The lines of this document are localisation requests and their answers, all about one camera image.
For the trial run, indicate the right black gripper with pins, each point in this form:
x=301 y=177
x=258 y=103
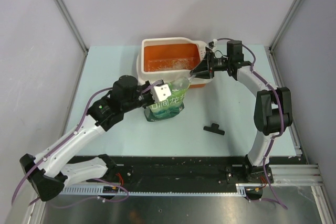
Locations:
x=206 y=68

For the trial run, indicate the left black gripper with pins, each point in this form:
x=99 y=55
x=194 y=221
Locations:
x=151 y=100

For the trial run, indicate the green litter bag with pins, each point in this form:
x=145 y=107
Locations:
x=168 y=108

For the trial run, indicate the clear plastic scoop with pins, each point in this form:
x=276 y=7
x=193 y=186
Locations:
x=182 y=83

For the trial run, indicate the orange and cream litter box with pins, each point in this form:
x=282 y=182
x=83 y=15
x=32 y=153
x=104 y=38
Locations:
x=168 y=58

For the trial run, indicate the black bag clip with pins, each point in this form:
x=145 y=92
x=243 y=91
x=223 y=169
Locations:
x=214 y=128

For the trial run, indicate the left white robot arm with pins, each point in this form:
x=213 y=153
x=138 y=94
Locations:
x=49 y=172

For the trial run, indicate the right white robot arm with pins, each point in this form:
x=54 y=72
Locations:
x=273 y=107

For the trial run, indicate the beige cat litter granules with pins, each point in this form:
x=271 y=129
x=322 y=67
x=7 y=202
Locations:
x=170 y=64

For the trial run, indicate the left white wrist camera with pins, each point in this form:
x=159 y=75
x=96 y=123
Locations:
x=161 y=93

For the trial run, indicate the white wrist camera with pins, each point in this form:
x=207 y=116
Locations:
x=161 y=93
x=212 y=45

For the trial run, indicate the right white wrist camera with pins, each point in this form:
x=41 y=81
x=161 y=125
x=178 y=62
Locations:
x=212 y=45

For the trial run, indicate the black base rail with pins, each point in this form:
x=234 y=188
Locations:
x=177 y=173

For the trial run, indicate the right aluminium frame post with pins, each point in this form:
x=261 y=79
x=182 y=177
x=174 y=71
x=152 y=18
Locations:
x=285 y=24

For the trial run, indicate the aluminium frame post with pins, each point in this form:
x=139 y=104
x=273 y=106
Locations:
x=285 y=24
x=61 y=5

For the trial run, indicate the white slotted cable duct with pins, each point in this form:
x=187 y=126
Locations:
x=99 y=189

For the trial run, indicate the aluminium side rail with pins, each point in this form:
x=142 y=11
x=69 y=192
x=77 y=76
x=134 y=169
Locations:
x=300 y=173

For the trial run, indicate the left aluminium frame post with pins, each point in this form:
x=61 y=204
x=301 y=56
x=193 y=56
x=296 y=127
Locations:
x=61 y=5

